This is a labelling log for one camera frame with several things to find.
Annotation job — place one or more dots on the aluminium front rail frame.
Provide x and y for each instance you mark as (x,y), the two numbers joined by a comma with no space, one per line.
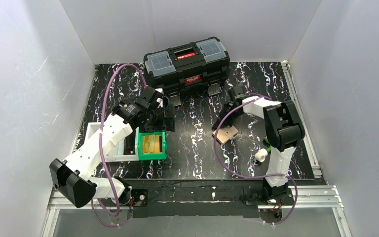
(198,208)

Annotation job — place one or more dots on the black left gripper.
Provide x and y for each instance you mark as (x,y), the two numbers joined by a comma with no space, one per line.
(168,123)

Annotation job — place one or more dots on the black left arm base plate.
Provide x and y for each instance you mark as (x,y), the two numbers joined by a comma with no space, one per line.
(130,197)

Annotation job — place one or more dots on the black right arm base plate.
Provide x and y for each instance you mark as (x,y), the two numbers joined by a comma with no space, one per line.
(259,197)

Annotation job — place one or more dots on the black plastic toolbox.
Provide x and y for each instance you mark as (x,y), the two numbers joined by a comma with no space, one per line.
(188,68)

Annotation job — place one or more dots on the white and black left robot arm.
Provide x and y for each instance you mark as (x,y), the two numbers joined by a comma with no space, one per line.
(72,177)

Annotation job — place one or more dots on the green plastic bin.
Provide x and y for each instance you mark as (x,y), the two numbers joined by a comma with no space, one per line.
(139,146)

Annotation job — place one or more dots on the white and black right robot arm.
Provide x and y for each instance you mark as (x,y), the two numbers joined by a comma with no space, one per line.
(284,131)

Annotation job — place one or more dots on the white plastic bin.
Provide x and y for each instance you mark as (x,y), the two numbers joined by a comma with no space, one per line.
(113,153)

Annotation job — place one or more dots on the yellow cards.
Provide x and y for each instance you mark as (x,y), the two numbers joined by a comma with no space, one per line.
(152,144)

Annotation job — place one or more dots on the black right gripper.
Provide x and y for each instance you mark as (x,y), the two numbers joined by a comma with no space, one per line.
(226,114)

